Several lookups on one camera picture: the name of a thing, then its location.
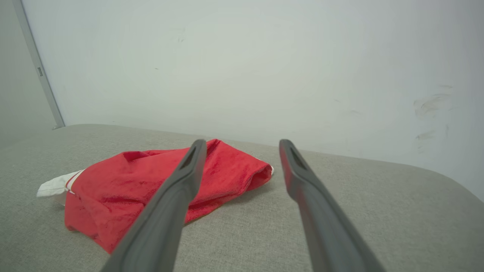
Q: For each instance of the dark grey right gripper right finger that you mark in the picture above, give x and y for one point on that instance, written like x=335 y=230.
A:
x=325 y=226

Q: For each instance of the red and white jersey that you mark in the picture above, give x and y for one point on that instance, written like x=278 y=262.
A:
x=113 y=189

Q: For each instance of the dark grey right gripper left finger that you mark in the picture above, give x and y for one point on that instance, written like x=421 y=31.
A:
x=166 y=211

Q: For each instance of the grey metal post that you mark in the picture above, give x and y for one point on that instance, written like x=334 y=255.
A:
x=38 y=64

